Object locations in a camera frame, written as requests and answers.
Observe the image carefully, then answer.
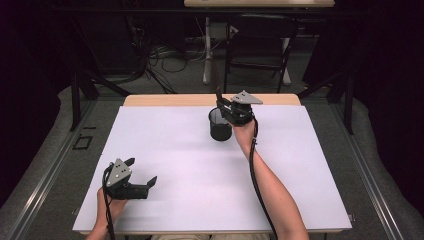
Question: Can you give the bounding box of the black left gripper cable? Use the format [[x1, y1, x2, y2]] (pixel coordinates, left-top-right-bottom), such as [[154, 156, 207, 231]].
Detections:
[[101, 162, 116, 240]]

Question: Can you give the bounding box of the bundle of black floor cables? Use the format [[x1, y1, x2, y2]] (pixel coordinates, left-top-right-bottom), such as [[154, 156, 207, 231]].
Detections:
[[131, 19, 189, 95]]

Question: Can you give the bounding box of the black metal frame stand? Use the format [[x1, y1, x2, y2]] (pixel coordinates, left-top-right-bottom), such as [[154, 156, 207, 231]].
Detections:
[[296, 71, 355, 135], [69, 64, 132, 132]]

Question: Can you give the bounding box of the black folding chair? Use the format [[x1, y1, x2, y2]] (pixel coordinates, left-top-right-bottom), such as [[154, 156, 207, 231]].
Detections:
[[223, 13, 299, 94]]

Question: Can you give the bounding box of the white desk leg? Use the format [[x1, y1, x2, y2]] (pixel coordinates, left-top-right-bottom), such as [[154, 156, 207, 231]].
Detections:
[[202, 16, 214, 85], [281, 36, 292, 85]]

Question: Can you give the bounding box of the person's left hand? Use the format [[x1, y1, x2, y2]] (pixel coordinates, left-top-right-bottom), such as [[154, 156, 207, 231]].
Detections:
[[96, 187, 130, 228]]

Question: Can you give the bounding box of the white box under desk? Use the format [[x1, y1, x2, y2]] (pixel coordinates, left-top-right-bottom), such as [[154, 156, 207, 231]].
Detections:
[[209, 21, 240, 42]]

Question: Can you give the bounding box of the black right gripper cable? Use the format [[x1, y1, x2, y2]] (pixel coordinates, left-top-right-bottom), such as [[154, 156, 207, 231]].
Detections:
[[248, 114, 280, 240]]

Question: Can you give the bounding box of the white board sheet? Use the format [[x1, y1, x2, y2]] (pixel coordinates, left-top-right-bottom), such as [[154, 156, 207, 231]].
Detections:
[[72, 105, 353, 233]]

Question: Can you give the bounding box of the black mesh cup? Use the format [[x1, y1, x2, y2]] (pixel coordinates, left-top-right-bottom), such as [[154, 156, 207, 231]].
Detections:
[[208, 107, 234, 142]]

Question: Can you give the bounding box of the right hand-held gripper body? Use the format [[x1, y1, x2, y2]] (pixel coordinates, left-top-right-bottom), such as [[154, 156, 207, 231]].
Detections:
[[221, 89, 264, 128]]

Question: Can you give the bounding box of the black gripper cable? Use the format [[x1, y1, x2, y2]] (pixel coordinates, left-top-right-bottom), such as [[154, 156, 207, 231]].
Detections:
[[101, 162, 116, 240], [248, 114, 280, 240]]

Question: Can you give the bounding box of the person's right hand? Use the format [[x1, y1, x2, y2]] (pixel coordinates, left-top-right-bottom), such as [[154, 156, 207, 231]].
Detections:
[[231, 119, 258, 158]]

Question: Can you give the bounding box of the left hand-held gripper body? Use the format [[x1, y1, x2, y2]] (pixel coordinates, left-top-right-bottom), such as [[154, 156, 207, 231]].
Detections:
[[105, 158, 150, 201]]

